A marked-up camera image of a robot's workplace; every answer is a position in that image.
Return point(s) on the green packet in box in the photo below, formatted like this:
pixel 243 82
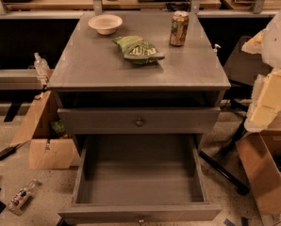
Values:
pixel 57 128

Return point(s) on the black power adapter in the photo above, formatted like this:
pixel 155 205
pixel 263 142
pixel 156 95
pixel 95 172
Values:
pixel 7 152

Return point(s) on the orange soda can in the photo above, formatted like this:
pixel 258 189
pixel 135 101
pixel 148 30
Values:
pixel 179 28

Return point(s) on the cardboard box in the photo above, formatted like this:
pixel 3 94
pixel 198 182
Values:
pixel 46 152
pixel 257 152

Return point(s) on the green chip bag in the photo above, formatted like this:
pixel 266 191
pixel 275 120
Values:
pixel 138 50

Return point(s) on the black folding side table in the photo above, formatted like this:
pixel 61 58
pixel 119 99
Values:
pixel 242 69

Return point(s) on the left cardboard box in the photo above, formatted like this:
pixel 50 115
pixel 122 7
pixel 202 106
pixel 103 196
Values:
pixel 46 152

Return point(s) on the right cardboard box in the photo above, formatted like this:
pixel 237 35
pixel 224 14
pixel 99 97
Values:
pixel 257 152

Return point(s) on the closed grey upper drawer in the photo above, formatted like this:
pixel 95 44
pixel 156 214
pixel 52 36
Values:
pixel 86 121

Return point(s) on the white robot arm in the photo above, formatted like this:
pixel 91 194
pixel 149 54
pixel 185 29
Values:
pixel 266 94

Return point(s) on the clear bottle on shelf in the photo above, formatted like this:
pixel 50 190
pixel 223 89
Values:
pixel 41 65

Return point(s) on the white bowl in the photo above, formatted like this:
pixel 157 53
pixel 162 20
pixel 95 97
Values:
pixel 105 24

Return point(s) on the grey drawer cabinet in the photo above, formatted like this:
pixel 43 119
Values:
pixel 92 72

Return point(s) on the clear bottle on floor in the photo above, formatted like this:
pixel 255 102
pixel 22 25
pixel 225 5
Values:
pixel 19 200

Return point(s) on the small white pump bottle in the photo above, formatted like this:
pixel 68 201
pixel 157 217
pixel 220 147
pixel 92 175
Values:
pixel 216 48

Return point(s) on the open grey lower drawer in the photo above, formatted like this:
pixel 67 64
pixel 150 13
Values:
pixel 139 178

